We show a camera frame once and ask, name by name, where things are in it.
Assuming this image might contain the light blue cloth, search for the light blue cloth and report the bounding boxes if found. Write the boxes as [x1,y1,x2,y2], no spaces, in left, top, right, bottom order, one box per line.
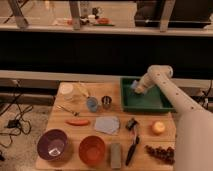
[94,116,120,135]

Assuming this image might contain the yellow apple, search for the yellow apple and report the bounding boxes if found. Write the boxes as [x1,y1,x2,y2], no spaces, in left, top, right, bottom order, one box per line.
[151,121,166,135]

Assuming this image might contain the blue yellow sponge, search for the blue yellow sponge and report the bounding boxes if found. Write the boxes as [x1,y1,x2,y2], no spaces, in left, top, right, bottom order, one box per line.
[130,80,139,90]

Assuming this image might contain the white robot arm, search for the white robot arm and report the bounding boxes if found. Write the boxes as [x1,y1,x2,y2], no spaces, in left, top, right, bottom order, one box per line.
[135,65,213,171]

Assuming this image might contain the grey sponge block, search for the grey sponge block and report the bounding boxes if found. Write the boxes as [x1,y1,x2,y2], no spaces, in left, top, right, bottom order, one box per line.
[110,143,121,169]

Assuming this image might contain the black power cables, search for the black power cables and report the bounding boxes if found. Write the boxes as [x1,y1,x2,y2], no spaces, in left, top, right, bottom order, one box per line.
[0,81,34,161]

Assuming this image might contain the orange bowl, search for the orange bowl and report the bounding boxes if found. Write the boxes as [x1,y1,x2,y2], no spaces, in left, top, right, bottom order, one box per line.
[79,136,106,167]

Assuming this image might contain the purple bowl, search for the purple bowl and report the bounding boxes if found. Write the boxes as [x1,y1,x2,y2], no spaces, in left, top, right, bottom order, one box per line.
[37,129,68,161]

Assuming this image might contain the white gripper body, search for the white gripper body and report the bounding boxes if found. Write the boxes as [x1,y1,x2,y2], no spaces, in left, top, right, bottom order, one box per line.
[135,75,154,94]

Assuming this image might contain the blue cup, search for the blue cup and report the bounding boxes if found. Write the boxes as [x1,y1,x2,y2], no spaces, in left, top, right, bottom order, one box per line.
[86,97,99,112]

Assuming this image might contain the yellow handled utensil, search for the yellow handled utensil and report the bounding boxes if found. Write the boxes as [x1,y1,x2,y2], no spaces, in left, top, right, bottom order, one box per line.
[76,83,90,98]

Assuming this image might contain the black handled brush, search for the black handled brush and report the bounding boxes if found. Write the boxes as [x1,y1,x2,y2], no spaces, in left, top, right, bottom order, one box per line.
[125,118,140,166]

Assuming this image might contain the orange carrot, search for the orange carrot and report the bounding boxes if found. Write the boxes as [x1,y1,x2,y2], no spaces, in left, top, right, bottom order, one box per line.
[65,119,90,126]

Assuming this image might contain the dark grape bunch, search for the dark grape bunch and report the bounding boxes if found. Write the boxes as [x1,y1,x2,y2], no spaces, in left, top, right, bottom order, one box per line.
[145,145,175,165]

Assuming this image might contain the green plastic tray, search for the green plastic tray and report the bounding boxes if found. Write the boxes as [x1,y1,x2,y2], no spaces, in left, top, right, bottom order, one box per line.
[120,77,175,113]

